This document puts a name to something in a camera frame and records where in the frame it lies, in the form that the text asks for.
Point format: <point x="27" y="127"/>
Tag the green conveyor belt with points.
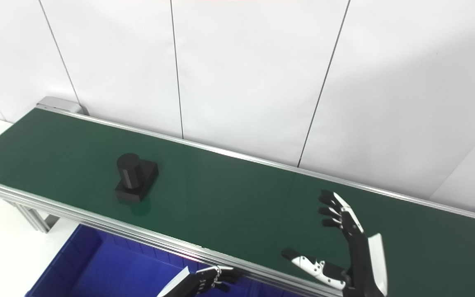
<point x="241" y="198"/>

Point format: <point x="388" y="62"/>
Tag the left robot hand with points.
<point x="196" y="282"/>

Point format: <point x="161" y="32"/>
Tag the blue plastic bin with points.
<point x="109" y="268"/>

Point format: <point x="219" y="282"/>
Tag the aluminium conveyor support leg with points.
<point x="35" y="218"/>

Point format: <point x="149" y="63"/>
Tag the black packet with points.
<point x="132" y="177"/>

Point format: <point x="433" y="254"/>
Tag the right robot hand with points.
<point x="361" y="264"/>

